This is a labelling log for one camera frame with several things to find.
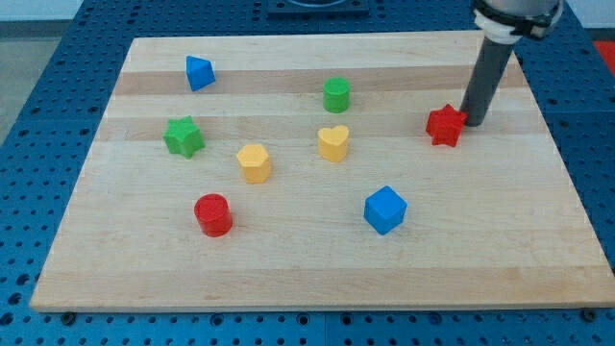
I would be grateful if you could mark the green star block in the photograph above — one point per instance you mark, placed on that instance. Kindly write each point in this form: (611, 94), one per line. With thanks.
(183, 137)

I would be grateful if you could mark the red star block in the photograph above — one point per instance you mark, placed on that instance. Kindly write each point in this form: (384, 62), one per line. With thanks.
(445, 126)

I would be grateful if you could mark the wooden board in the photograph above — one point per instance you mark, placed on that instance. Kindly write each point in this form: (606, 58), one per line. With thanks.
(493, 223)

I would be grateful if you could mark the yellow heart block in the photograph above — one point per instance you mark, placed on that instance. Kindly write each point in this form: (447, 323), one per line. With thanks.
(333, 143)

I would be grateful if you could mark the yellow hexagon block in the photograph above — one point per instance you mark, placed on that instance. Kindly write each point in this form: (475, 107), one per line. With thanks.
(255, 163)

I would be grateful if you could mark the blue cube block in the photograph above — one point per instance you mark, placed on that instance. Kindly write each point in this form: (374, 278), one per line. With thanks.
(384, 210)

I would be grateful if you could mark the green cylinder block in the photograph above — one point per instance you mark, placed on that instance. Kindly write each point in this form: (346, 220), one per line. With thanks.
(336, 94)

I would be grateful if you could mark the red cylinder block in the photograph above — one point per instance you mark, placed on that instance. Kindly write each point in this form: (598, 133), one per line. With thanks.
(213, 215)

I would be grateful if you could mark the blue triangular prism block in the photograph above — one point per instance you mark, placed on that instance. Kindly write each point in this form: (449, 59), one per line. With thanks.
(199, 73)

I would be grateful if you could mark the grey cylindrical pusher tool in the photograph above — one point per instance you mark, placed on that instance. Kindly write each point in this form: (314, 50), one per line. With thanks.
(486, 75)

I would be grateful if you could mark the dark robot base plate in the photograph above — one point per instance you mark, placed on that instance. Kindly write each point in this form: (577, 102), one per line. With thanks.
(285, 8)

